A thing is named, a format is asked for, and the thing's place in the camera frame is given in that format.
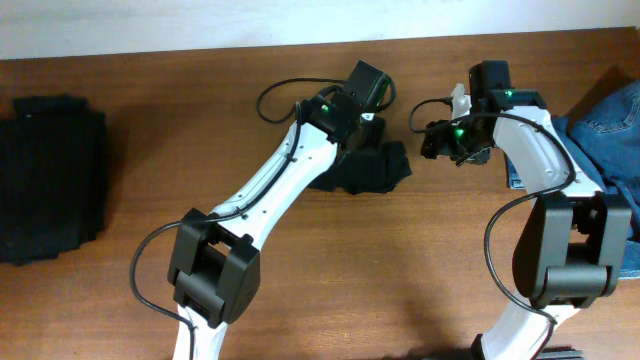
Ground black t-shirt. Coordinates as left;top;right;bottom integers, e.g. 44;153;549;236
308;116;412;195

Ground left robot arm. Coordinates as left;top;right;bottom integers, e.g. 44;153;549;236
167;61;396;359

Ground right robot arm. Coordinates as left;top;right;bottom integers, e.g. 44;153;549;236
420;60;632;360

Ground black fabric storage container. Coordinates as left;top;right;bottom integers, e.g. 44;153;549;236
1;94;108;266

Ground blue denim jeans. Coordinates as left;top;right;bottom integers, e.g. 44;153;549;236
507;79;640;280

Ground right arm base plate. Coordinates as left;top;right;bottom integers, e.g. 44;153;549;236
536;348;585;360

